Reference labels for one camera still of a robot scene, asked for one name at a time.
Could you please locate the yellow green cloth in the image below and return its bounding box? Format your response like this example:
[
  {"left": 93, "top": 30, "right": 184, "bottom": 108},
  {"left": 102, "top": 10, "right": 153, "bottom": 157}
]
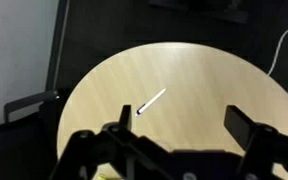
[{"left": 95, "top": 173, "right": 122, "bottom": 180}]

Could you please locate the white cable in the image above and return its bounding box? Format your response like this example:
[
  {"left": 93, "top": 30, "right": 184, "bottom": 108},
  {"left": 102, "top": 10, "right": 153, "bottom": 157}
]
[{"left": 267, "top": 25, "right": 288, "bottom": 76}]

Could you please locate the white marker pen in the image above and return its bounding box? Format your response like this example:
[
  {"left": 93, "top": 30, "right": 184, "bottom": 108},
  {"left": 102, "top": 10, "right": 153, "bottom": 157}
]
[{"left": 135, "top": 87, "right": 168, "bottom": 117}]

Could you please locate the dark vertical wall post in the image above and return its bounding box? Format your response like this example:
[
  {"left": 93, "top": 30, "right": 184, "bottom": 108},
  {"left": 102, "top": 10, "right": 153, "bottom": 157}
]
[{"left": 45, "top": 0, "right": 71, "bottom": 92}]

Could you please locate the black office chair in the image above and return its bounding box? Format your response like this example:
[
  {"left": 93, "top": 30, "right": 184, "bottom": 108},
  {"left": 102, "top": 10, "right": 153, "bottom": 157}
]
[{"left": 0, "top": 89, "right": 72, "bottom": 180}]

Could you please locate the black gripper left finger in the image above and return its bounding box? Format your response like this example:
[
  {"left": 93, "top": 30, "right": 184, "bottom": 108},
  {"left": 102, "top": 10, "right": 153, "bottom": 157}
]
[{"left": 50, "top": 104, "right": 172, "bottom": 180}]

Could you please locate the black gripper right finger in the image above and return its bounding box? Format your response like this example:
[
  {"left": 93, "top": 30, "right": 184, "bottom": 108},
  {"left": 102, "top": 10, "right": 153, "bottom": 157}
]
[{"left": 223, "top": 104, "right": 288, "bottom": 180}]

